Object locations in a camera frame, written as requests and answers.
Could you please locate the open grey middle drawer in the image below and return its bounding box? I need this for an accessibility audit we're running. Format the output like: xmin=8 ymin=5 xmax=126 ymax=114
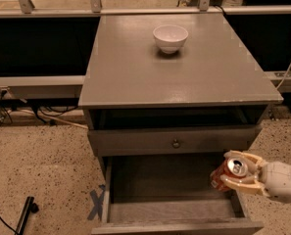
xmin=92 ymin=153 xmax=264 ymax=235

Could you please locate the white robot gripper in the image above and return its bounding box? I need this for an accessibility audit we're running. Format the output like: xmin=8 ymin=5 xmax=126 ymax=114
xmin=220 ymin=150 xmax=291 ymax=204

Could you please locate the grey wooden drawer cabinet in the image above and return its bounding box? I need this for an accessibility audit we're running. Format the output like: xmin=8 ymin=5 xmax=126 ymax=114
xmin=77 ymin=13 xmax=284 ymax=235

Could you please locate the closed grey top drawer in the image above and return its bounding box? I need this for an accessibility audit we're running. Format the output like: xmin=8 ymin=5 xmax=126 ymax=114
xmin=88 ymin=125 xmax=262 ymax=157

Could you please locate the black bar device on floor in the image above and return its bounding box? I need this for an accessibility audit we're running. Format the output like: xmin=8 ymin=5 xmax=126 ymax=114
xmin=15 ymin=196 xmax=39 ymax=235

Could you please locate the bundle of black cables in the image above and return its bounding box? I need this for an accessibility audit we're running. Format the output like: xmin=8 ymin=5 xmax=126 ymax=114
xmin=0 ymin=89 xmax=79 ymax=126

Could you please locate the blue tape cross mark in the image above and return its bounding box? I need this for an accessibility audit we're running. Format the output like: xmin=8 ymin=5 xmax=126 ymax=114
xmin=87 ymin=184 xmax=106 ymax=220

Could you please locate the white ceramic bowl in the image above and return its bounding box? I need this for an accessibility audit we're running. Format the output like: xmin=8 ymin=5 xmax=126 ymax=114
xmin=153 ymin=24 xmax=188 ymax=54

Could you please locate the metal railing frame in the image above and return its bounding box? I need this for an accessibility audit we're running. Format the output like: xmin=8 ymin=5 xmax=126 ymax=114
xmin=0 ymin=0 xmax=291 ymax=100

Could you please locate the red coke can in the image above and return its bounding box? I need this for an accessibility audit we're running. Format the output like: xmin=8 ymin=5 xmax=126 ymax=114
xmin=210 ymin=157 xmax=248 ymax=192

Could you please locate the round metal drawer knob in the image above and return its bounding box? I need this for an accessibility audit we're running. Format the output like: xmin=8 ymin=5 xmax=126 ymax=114
xmin=172 ymin=139 xmax=180 ymax=149

